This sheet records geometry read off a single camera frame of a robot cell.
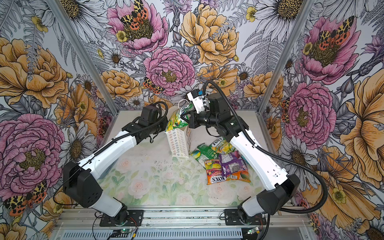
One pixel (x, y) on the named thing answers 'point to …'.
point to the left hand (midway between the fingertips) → (168, 126)
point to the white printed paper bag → (179, 141)
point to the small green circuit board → (121, 233)
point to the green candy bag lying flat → (204, 152)
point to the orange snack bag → (242, 175)
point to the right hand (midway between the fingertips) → (181, 120)
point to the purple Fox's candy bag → (231, 163)
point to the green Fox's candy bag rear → (222, 146)
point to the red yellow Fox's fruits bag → (214, 172)
